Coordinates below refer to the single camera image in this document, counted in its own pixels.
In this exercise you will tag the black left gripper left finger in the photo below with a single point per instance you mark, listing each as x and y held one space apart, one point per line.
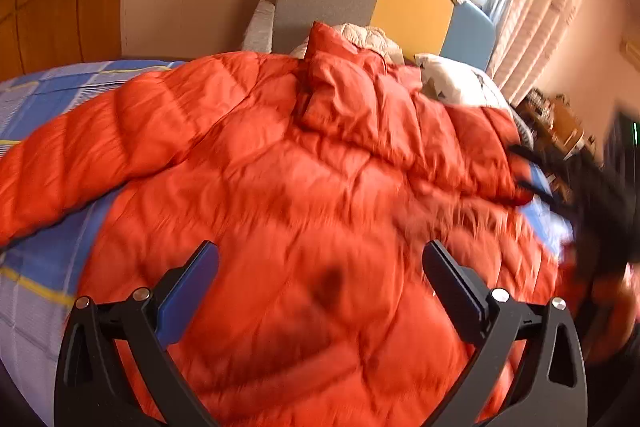
91 385

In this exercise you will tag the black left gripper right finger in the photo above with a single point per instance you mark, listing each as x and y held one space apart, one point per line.
548 387

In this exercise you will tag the orange puffer down jacket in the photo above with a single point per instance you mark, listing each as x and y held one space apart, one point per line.
320 180

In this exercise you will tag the person right hand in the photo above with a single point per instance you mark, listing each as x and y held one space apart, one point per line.
612 293

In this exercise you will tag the wooden desk with clutter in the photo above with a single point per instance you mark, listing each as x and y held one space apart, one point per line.
554 142

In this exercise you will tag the blue plaid bed sheet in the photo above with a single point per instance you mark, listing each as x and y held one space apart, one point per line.
56 199

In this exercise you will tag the white printed pillow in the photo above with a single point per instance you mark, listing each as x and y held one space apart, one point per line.
454 82

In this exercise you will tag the white quilted blanket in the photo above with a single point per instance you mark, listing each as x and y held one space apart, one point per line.
349 41

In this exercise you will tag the grey yellow blue headboard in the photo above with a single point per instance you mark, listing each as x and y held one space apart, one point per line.
456 30

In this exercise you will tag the grey bed guard rail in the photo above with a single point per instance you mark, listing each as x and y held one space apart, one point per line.
522 131

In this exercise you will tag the wall air conditioner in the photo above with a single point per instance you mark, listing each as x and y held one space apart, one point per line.
630 50

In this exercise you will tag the white bed side rail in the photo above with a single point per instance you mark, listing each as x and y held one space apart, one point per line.
259 32

